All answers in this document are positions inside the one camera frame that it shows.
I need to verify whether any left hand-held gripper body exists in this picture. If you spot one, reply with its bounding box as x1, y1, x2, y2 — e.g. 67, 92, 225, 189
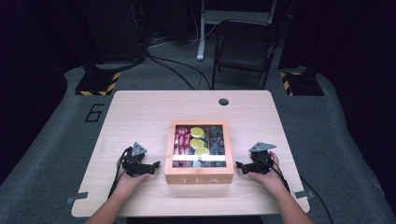
121, 142, 156, 178

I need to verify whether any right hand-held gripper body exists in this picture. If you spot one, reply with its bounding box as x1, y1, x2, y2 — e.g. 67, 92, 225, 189
247, 141, 277, 175

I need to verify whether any wooden tea box with window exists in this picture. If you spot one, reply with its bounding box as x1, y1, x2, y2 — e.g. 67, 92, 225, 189
163, 119, 235, 186

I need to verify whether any person's left hand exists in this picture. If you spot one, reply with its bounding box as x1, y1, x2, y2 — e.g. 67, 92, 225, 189
113, 156, 151, 200

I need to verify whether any person's right hand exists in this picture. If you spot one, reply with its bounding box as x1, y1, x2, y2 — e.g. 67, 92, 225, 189
247, 150, 290, 196

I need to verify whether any red coffee stick sachet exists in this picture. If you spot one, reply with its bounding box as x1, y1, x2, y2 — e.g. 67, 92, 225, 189
173, 125, 184, 168
181, 126, 191, 167

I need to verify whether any black stand base striped edge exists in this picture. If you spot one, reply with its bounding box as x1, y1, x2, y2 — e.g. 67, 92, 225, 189
75, 71, 121, 97
278, 71, 325, 97

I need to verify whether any black folding chair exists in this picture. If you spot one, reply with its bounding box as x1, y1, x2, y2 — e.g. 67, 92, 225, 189
211, 19, 283, 91

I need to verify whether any dark cabinet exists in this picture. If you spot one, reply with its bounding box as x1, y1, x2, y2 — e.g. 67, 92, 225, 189
81, 0, 148, 64

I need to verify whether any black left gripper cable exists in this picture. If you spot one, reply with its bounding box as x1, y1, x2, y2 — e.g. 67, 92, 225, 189
106, 147, 133, 200

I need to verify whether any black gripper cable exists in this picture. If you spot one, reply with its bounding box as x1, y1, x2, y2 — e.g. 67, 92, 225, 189
106, 147, 133, 200
253, 155, 334, 224

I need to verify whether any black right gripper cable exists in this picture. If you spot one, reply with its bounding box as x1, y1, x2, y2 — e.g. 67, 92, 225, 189
253, 155, 334, 224

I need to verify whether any black floor cable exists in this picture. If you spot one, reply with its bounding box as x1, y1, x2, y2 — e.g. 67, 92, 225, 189
145, 53, 213, 91

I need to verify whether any white floor cable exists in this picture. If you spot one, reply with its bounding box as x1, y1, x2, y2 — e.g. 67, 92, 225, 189
148, 18, 219, 49

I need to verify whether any white desk frame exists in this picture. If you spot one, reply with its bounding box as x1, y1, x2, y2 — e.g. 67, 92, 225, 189
196, 0, 278, 62

